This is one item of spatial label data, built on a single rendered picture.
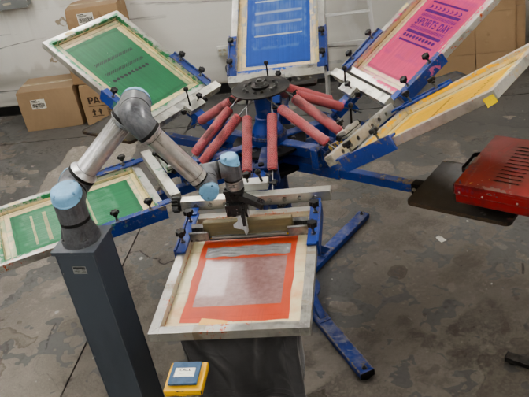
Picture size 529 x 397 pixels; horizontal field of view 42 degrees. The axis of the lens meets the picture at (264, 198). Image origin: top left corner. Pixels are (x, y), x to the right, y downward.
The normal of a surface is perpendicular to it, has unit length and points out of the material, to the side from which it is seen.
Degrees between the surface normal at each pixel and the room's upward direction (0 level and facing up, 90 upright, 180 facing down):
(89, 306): 90
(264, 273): 0
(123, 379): 90
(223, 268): 0
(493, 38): 78
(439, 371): 0
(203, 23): 90
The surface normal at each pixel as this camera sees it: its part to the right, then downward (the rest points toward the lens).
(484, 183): -0.15, -0.85
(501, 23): -0.14, 0.33
